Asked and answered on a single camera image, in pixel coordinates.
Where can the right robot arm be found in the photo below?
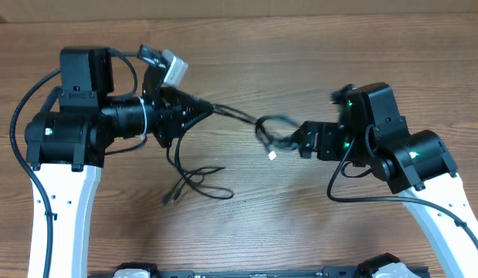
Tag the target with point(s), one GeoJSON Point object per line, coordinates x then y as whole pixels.
{"type": "Point", "coordinates": [418, 169]}

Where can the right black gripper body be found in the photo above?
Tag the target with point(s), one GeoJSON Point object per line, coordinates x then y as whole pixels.
{"type": "Point", "coordinates": [333, 144]}

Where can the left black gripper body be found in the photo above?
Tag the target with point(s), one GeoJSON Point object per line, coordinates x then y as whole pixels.
{"type": "Point", "coordinates": [164, 118]}

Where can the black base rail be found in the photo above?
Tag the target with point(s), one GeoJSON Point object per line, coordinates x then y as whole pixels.
{"type": "Point", "coordinates": [385, 265]}

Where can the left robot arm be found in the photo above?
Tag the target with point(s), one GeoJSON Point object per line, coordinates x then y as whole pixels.
{"type": "Point", "coordinates": [69, 138]}

